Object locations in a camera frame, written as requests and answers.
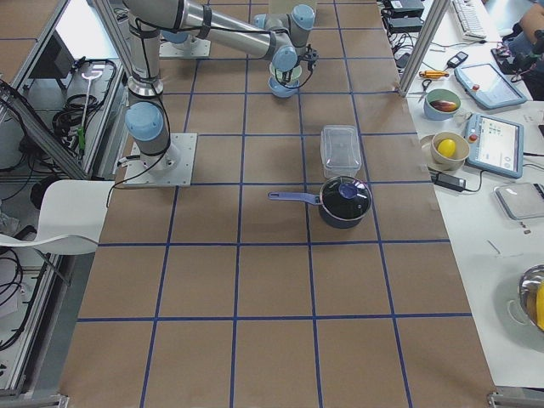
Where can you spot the blue teach pendant tablet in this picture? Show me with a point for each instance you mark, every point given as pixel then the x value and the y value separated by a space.
pixel 488 87

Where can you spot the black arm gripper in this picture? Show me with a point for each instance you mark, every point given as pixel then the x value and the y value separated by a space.
pixel 288 76

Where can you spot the green bowl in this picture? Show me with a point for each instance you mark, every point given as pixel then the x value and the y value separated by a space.
pixel 286 77

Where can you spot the black scissors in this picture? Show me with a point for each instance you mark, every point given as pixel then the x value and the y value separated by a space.
pixel 425 86

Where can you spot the dark blue pot with lid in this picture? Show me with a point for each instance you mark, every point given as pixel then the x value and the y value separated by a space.
pixel 342 201

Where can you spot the orange tool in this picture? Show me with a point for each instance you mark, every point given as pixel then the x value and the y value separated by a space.
pixel 433 75

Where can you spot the blue bowl with fruit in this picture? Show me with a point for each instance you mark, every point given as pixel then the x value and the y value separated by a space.
pixel 441 104

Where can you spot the beige bowl with lemon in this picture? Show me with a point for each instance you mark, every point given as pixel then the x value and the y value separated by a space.
pixel 444 151

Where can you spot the white chair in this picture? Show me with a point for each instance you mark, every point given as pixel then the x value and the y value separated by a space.
pixel 70 220

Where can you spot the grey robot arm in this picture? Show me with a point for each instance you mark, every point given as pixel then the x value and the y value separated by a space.
pixel 281 39

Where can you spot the clear plastic food container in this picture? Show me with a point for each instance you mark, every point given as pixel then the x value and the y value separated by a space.
pixel 340 151

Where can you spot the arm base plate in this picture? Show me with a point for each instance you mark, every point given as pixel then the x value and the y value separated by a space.
pixel 191 49
pixel 175 168

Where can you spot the black power adapter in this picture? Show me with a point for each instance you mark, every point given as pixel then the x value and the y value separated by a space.
pixel 449 182

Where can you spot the aluminium frame post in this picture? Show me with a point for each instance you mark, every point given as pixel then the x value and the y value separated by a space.
pixel 430 26

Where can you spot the metal bowl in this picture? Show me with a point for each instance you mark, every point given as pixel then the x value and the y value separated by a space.
pixel 527 308

